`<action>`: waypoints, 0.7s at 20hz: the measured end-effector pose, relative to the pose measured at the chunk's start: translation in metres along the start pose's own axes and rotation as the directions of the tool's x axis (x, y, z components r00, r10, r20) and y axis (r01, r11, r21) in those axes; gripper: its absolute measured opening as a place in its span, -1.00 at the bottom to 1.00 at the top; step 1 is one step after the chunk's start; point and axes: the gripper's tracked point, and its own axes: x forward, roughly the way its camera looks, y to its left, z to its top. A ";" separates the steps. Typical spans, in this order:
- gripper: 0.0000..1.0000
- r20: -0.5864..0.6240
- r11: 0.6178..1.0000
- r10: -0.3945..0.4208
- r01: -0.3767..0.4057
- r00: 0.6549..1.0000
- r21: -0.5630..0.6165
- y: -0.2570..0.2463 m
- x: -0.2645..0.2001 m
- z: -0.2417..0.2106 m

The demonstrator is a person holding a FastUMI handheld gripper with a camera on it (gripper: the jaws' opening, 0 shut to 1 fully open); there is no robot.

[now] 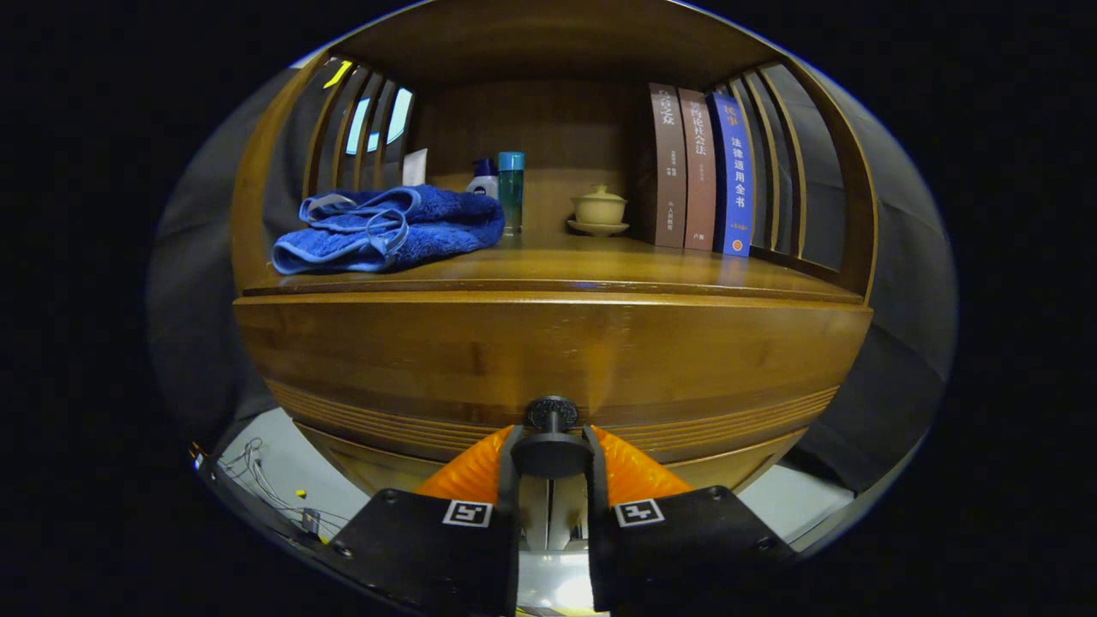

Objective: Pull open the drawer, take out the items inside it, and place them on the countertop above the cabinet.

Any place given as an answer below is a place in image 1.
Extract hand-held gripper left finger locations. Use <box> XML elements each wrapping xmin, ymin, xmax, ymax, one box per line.
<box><xmin>328</xmin><ymin>424</ymin><xmax>524</xmax><ymax>617</ymax></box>

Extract white bottle with blue cap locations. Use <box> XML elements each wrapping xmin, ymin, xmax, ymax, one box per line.
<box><xmin>466</xmin><ymin>158</ymin><xmax>500</xmax><ymax>200</ymax></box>

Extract reddish brown book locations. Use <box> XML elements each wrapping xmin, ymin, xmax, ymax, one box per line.
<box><xmin>677</xmin><ymin>87</ymin><xmax>717</xmax><ymax>252</ymax></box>

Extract blue book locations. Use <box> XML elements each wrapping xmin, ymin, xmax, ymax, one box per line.
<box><xmin>708</xmin><ymin>92</ymin><xmax>757</xmax><ymax>258</ymax></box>

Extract floor cables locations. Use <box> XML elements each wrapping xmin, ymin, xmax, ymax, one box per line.
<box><xmin>219</xmin><ymin>437</ymin><xmax>352</xmax><ymax>541</ymax></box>

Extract beige lidded teacup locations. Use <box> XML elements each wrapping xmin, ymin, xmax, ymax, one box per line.
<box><xmin>572</xmin><ymin>184</ymin><xmax>627</xmax><ymax>225</ymax></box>

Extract wooden cabinet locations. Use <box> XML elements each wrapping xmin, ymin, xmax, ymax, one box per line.
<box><xmin>230</xmin><ymin>0</ymin><xmax>879</xmax><ymax>551</ymax></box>

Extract wooden drawer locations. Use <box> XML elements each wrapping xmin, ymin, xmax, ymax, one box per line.
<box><xmin>231</xmin><ymin>290</ymin><xmax>875</xmax><ymax>481</ymax></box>

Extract teal bottle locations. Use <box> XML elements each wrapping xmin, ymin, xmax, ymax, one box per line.
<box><xmin>498</xmin><ymin>152</ymin><xmax>525</xmax><ymax>237</ymax></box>

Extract blue towel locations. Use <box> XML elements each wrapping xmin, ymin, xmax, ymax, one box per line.
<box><xmin>271</xmin><ymin>184</ymin><xmax>507</xmax><ymax>276</ymax></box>

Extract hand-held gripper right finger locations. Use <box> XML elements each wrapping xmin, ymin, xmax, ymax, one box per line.
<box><xmin>583</xmin><ymin>424</ymin><xmax>798</xmax><ymax>614</ymax></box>

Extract wooden countertop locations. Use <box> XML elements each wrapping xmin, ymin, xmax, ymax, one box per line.
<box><xmin>243</xmin><ymin>231</ymin><xmax>862</xmax><ymax>303</ymax></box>

